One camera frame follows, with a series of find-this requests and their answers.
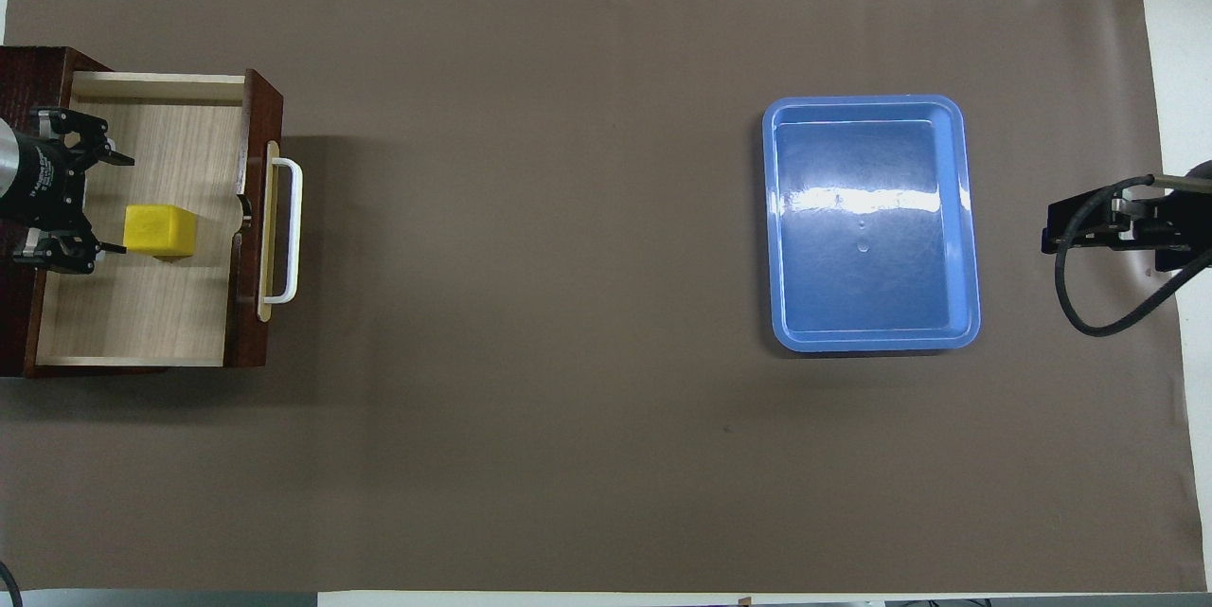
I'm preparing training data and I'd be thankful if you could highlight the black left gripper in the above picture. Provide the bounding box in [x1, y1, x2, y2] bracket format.
[0, 106, 136, 277]

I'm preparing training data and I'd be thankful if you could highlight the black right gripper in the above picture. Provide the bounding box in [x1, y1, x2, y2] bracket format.
[1041, 188, 1212, 273]

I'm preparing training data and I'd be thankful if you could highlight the yellow block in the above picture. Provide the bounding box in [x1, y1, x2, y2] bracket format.
[124, 203, 199, 260]

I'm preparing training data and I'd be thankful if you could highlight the wooden drawer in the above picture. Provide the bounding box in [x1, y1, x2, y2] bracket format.
[24, 67, 305, 379]

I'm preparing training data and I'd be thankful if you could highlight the white drawer handle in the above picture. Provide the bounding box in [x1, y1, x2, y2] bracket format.
[268, 156, 305, 306]

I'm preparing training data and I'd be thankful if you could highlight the dark wooden drawer cabinet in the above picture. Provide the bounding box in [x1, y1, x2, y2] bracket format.
[0, 46, 75, 379]

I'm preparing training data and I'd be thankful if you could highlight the blue plastic tray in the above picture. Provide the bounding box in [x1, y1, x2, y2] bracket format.
[762, 95, 982, 353]

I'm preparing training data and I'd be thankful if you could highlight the brown table mat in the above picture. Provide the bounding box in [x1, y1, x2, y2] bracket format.
[0, 0, 1208, 594]

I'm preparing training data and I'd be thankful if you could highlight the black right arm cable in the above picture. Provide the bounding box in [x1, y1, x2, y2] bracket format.
[1053, 172, 1212, 338]

